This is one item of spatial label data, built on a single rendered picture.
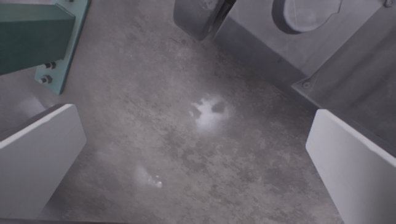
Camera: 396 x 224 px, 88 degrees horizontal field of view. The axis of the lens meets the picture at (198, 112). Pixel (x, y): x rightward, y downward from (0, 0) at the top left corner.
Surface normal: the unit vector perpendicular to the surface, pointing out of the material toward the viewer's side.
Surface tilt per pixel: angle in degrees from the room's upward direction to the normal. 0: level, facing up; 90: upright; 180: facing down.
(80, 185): 0
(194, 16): 43
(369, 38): 0
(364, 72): 0
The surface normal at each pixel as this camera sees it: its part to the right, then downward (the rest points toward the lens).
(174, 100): -0.19, 0.43
